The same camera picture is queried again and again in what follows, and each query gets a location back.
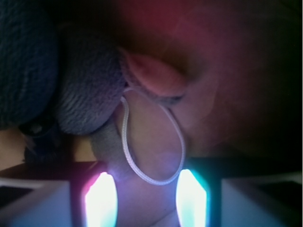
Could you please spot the grey plush bunny toy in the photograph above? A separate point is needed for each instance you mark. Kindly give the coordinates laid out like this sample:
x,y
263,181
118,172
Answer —
x,y
95,77

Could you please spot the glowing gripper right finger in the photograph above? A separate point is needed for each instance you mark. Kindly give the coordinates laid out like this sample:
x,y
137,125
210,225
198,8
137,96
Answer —
x,y
240,192

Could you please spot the brown paper bag bin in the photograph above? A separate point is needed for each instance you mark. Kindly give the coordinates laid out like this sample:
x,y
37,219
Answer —
x,y
241,61

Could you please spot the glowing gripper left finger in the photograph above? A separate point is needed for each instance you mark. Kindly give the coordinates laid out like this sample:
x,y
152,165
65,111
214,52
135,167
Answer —
x,y
47,195

